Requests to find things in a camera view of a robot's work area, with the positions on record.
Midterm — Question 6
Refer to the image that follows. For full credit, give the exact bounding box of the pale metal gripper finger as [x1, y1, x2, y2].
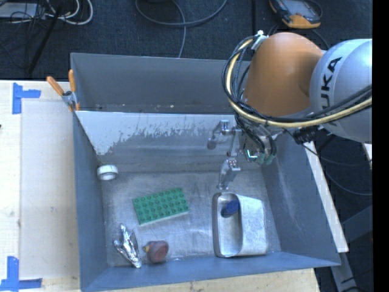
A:
[217, 158, 242, 192]
[207, 119, 231, 151]

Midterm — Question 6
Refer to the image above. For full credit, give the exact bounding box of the dark blue round cap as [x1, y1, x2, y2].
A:
[220, 199, 241, 218]

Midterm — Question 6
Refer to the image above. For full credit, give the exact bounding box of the grey metal bin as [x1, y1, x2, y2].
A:
[69, 52, 342, 292]

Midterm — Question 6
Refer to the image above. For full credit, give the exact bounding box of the silver metal tin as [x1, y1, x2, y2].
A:
[211, 192, 269, 259]

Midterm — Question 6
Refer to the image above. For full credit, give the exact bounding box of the green studded flat block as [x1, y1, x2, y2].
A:
[131, 187, 190, 226]

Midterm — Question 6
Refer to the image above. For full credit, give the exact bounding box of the red-brown round toy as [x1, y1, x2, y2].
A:
[143, 240, 170, 264]

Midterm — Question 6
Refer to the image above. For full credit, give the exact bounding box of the crumpled silver foil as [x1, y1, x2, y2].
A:
[113, 223, 143, 269]

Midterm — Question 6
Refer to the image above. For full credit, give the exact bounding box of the black cylinder on white bracket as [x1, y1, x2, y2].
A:
[292, 125, 319, 145]

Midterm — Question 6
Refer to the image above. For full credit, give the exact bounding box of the white tape ring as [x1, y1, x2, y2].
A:
[96, 164, 119, 181]

